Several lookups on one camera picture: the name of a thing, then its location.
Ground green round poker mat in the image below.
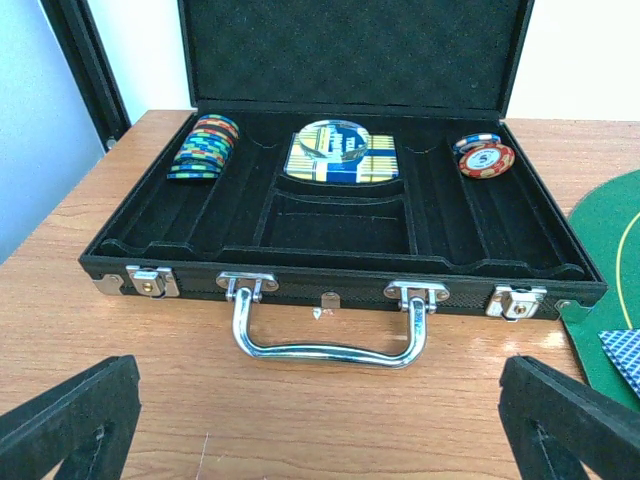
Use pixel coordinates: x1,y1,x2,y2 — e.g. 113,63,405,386
561,170,639,411

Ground chip row in case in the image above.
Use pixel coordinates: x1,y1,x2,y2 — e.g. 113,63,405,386
166,114,240,180

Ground black frame post left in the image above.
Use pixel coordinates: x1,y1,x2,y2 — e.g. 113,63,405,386
41,0,131,151

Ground clear dealer button in case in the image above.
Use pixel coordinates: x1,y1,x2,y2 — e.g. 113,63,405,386
297,119,371,164

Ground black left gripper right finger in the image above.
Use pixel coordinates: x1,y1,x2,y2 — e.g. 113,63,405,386
498,356,639,479

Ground black poker chip case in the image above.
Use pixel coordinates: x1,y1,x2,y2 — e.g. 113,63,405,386
79,1,607,368

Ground yellow card box in case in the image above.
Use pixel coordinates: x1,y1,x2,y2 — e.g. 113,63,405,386
284,133,399,184

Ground blue white chip in case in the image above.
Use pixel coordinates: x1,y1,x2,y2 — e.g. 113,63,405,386
452,133,501,155

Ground face-down cards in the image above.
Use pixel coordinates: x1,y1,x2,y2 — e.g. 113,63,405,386
598,329,639,396

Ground red chip in case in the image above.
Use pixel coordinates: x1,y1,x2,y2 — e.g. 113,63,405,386
458,144,516,179

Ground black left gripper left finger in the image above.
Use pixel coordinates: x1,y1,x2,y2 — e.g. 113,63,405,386
1,355,141,479

